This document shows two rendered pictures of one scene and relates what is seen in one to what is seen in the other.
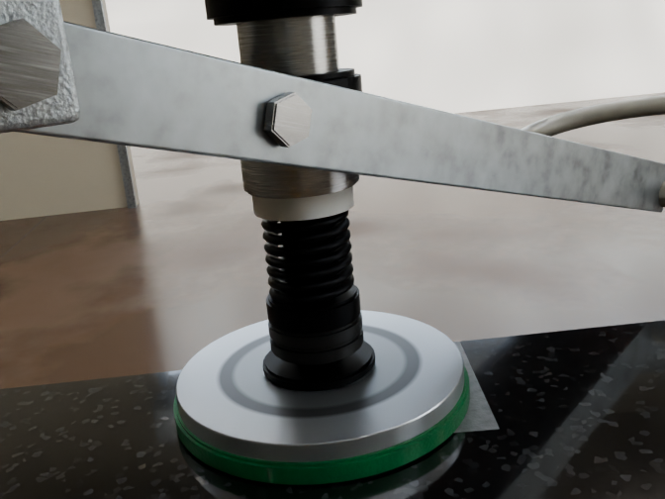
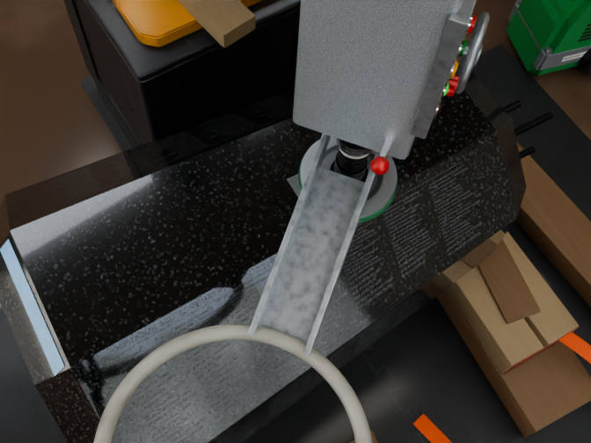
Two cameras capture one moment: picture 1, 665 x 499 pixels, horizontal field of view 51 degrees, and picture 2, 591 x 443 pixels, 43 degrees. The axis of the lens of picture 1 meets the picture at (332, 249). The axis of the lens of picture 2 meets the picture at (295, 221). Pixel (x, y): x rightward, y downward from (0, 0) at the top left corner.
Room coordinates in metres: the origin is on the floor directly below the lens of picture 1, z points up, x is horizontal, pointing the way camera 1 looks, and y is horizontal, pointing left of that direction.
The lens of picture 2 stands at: (1.07, -0.54, 2.27)
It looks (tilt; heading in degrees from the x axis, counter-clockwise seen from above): 64 degrees down; 145
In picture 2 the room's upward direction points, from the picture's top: 6 degrees clockwise
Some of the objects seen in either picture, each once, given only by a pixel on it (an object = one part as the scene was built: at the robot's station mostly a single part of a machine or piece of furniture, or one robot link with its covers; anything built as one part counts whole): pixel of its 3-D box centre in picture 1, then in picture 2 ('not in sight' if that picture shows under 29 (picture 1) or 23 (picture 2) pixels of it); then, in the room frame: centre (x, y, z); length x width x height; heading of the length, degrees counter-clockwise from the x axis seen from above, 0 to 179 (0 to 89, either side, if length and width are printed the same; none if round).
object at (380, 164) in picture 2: not in sight; (383, 155); (0.61, -0.04, 1.17); 0.08 x 0.03 x 0.03; 130
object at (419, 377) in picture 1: (320, 371); (348, 174); (0.47, 0.02, 0.84); 0.21 x 0.21 x 0.01
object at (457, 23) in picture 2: not in sight; (442, 66); (0.60, 0.04, 1.37); 0.08 x 0.03 x 0.28; 130
